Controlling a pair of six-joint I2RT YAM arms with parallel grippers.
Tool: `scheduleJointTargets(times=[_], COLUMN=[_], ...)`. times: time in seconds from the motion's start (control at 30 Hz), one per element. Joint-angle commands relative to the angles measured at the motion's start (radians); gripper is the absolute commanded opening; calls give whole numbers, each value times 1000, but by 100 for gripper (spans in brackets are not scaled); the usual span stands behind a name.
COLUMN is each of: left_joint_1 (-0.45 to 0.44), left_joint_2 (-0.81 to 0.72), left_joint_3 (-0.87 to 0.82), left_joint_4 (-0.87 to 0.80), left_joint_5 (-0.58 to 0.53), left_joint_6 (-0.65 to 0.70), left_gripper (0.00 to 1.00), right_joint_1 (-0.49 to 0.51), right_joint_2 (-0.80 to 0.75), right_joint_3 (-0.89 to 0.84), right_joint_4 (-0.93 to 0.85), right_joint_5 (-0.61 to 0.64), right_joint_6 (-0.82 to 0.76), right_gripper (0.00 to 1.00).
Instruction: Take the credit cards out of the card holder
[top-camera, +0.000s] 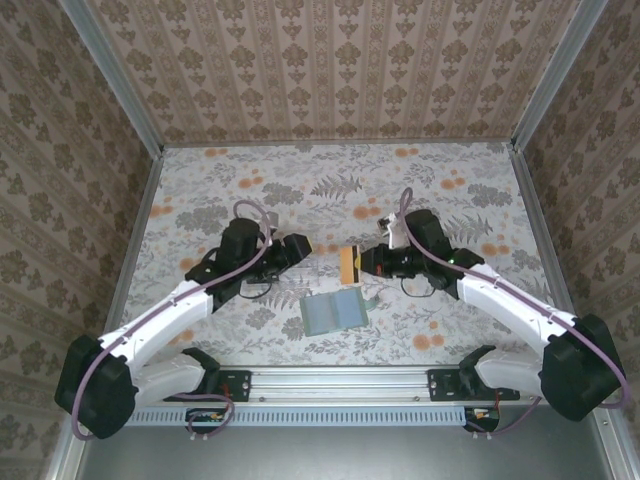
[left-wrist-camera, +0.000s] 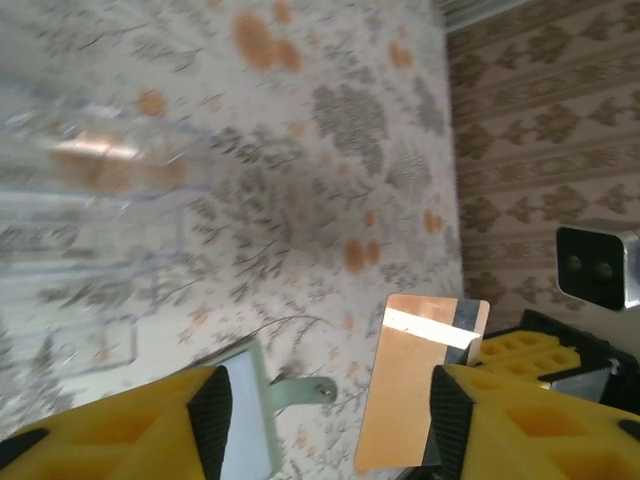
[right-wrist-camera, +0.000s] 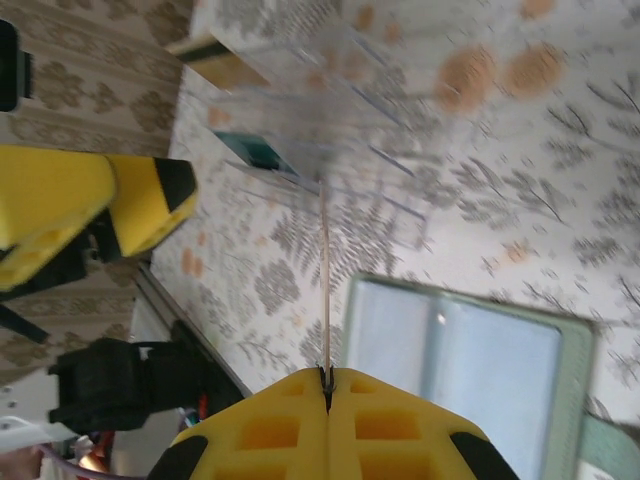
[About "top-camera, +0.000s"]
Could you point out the clear acrylic tiered card stand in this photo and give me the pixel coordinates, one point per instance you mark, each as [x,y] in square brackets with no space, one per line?
[320,275]

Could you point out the orange card with black stripe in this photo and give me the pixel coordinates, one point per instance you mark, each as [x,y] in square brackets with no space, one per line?
[346,265]

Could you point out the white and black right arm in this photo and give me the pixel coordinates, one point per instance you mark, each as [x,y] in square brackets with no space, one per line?
[505,310]

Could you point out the black mount plate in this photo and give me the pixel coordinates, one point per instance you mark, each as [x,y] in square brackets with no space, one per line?
[442,385]
[235,385]

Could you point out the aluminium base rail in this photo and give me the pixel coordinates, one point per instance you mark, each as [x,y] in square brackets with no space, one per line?
[340,382]

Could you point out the grey metal panel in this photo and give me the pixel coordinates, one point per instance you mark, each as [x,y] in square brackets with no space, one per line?
[325,455]

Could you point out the aluminium frame post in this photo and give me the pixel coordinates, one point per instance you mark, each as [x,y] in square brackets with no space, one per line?
[555,75]
[117,75]

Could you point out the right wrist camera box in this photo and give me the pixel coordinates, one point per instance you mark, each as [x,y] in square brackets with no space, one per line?
[395,235]

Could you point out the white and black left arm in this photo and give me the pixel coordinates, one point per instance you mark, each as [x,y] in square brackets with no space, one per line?
[170,320]

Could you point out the green card holder wallet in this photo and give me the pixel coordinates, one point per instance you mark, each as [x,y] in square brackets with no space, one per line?
[325,310]

